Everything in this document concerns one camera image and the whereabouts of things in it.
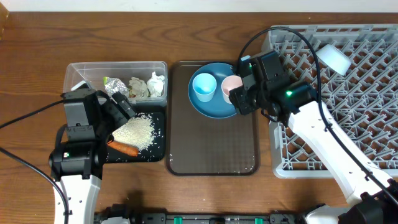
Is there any pink cup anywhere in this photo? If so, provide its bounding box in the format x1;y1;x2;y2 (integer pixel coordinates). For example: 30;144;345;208
221;75;243;104

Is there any white tissue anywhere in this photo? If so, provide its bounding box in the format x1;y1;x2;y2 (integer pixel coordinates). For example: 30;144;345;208
147;72;165;98
129;77;149;98

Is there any white rice pile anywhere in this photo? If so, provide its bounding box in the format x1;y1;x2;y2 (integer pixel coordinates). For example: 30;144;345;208
113;113;155;151

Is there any foil wrapper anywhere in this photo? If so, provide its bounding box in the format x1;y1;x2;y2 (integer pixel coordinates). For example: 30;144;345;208
103;77;129;97

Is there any orange carrot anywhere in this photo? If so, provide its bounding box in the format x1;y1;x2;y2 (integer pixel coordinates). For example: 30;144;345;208
108;141;139;157

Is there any light blue cup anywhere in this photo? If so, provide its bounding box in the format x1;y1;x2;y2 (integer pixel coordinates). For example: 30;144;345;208
192;73;217;103

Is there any light blue bowl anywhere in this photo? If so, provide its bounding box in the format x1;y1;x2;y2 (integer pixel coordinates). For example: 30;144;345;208
317;44;351;76

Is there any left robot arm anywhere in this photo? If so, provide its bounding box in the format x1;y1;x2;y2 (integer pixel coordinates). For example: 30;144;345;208
49;88;136;223

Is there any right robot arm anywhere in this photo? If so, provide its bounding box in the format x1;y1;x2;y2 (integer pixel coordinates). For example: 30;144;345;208
229;51;397;223

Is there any grey dishwasher rack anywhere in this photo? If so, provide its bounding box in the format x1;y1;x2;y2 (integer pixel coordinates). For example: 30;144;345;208
262;24;397;177

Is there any dark blue plate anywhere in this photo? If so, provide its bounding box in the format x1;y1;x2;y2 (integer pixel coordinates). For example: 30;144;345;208
188;62;236;119

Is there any clear plastic bin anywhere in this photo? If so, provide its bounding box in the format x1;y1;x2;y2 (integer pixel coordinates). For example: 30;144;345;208
63;61;168;107

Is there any black plastic tray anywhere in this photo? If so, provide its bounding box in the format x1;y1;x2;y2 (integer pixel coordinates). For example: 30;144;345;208
106;106;166;163

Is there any brown serving tray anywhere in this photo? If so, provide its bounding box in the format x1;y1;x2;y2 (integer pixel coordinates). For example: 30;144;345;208
167;61;259;176

